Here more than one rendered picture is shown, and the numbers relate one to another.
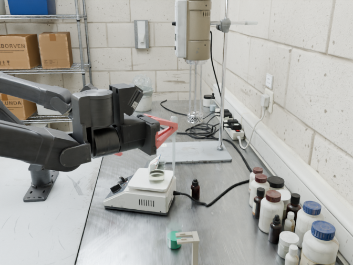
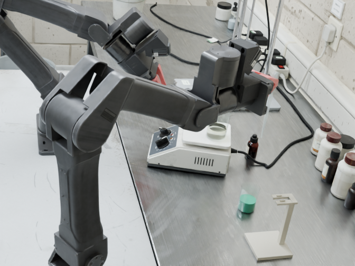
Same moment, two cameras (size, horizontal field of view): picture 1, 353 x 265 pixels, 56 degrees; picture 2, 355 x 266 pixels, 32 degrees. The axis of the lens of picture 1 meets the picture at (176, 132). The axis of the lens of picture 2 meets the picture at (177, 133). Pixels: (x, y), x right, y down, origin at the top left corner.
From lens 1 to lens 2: 0.62 m
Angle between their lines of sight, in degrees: 14
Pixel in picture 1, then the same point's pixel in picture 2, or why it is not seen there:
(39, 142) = (186, 104)
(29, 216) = not seen: hidden behind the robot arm
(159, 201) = (220, 160)
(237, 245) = (313, 210)
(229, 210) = (293, 172)
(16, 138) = (170, 101)
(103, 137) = (225, 97)
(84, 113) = (216, 74)
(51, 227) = not seen: hidden behind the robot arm
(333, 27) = not seen: outside the picture
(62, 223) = (106, 183)
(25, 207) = (47, 162)
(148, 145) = (259, 105)
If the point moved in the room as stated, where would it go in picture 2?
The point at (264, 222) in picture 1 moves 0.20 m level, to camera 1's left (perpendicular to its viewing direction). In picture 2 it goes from (340, 187) to (260, 184)
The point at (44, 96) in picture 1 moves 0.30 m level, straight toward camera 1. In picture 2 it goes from (81, 22) to (139, 76)
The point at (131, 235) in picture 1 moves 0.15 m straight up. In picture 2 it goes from (194, 198) to (204, 143)
